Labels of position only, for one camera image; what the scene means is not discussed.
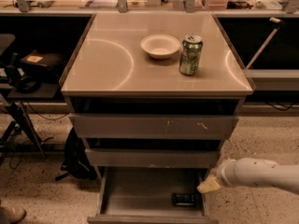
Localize dark rxbar blueberry bar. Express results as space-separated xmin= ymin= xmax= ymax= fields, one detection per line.
xmin=172 ymin=193 xmax=196 ymax=206

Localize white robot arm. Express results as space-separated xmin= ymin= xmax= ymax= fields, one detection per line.
xmin=197 ymin=158 xmax=299 ymax=194

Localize grey open bottom drawer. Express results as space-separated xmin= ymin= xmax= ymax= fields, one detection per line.
xmin=87 ymin=167 xmax=219 ymax=224

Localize grey drawer cabinet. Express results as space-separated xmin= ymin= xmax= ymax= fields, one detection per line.
xmin=59 ymin=12 xmax=256 ymax=224

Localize grey top drawer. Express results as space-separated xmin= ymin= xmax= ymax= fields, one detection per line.
xmin=69 ymin=113 xmax=238 ymax=140

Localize grey middle drawer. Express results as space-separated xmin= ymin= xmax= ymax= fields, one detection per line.
xmin=86 ymin=148 xmax=218 ymax=168

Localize black backpack on floor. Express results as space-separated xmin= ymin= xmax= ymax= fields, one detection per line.
xmin=55 ymin=128 xmax=97 ymax=181

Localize green soda can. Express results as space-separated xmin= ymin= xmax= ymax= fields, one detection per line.
xmin=179 ymin=35 xmax=203 ymax=76

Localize white paper bowl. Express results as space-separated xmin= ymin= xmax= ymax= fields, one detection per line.
xmin=140 ymin=35 xmax=180 ymax=60

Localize white stick with tip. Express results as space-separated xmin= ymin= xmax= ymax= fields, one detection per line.
xmin=245 ymin=17 xmax=284 ymax=70

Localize black desk stand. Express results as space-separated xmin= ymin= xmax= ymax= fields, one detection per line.
xmin=0 ymin=94 xmax=47 ymax=159

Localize tan shoe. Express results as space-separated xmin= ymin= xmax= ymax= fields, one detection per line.
xmin=0 ymin=202 xmax=27 ymax=224

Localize black box with label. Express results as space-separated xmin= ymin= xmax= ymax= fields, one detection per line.
xmin=20 ymin=50 xmax=65 ymax=74

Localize black headphones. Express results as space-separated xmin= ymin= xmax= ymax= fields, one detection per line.
xmin=5 ymin=53 xmax=40 ymax=93

